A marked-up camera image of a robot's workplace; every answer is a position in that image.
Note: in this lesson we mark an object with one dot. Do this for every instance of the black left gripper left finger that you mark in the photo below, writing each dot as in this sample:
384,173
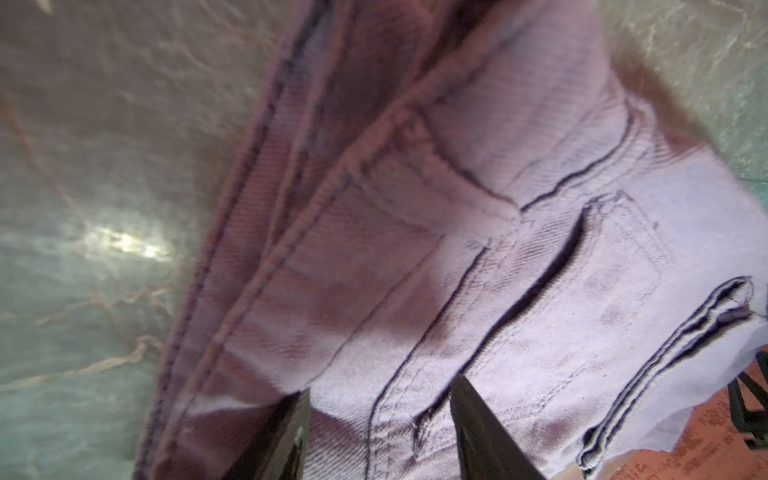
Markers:
279,450

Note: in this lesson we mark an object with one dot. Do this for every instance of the purple trousers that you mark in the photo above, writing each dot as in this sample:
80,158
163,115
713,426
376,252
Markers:
468,192

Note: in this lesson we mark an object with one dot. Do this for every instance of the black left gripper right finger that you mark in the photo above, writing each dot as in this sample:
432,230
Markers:
485,449

